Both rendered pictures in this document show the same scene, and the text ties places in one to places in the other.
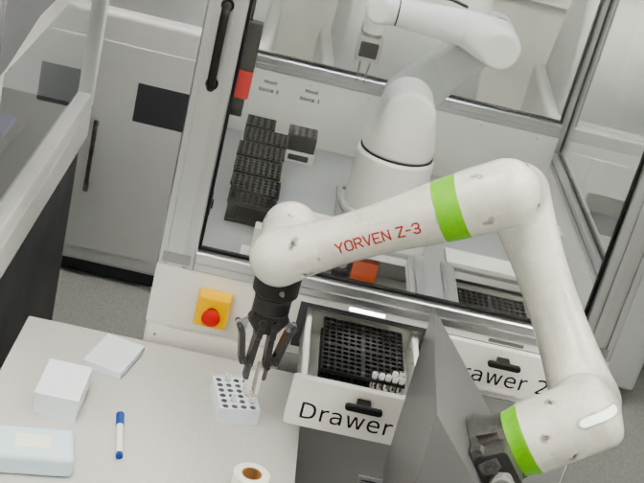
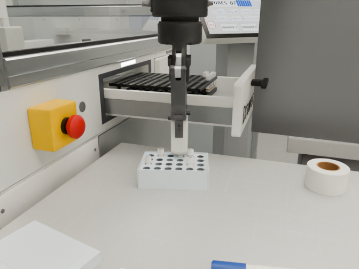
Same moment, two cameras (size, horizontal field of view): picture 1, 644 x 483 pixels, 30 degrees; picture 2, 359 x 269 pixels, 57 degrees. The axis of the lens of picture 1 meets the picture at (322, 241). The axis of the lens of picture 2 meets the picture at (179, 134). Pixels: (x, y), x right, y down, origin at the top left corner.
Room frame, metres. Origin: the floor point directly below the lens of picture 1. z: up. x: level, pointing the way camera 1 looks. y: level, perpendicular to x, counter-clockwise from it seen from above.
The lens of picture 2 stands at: (1.89, 0.61, 1.05)
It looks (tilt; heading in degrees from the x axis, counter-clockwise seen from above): 19 degrees down; 292
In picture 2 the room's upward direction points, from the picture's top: straight up
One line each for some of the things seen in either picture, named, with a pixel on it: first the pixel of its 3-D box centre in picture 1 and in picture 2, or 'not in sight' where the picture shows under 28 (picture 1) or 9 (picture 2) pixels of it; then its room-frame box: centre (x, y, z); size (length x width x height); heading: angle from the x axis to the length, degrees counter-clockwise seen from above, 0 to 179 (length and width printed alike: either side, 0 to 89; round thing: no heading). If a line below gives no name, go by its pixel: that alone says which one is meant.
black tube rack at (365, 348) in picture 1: (359, 362); (166, 92); (2.23, -0.14, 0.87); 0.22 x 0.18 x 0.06; 4
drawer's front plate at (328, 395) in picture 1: (359, 412); (246, 95); (2.03, -0.16, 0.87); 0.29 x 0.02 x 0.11; 94
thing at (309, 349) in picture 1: (358, 362); (163, 93); (2.24, -0.14, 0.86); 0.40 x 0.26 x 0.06; 4
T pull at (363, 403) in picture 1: (363, 406); (259, 82); (2.01, -0.16, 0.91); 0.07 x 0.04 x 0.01; 94
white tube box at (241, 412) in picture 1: (234, 400); (174, 169); (2.11, 0.09, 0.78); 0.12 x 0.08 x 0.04; 19
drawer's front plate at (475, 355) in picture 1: (497, 369); (172, 70); (2.35, -0.45, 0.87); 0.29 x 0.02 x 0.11; 94
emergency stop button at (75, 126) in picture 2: (211, 316); (72, 126); (2.25, 0.19, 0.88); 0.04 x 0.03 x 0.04; 94
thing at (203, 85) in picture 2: (362, 376); (205, 82); (2.13, -0.15, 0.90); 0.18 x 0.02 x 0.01; 94
